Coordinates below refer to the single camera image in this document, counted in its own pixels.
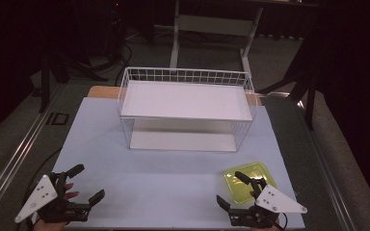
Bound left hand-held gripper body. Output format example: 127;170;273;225
13;172;92;224

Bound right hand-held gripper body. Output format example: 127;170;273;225
229;177;308;229

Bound yellow-green square plate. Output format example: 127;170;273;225
223;162;278;205

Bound white wire shelf rack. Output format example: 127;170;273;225
117;66;258;153

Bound person's right hand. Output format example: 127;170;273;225
250;191;281;231

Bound person's left hand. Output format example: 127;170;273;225
34;182;80;231

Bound light blue table mat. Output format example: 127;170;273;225
51;96;306;231

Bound black stand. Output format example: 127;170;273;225
258;32;320;131
38;52;110;114

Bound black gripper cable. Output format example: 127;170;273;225
277;213;289;231
18;147;64;206

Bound metal floor rail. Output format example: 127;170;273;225
297;99;356;231
0;83;64;222

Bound black floor socket frame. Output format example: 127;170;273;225
45;112;70;126

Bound black floor cables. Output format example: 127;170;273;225
102;3;133;87

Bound white metal desk frame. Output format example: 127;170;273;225
169;0;321;77

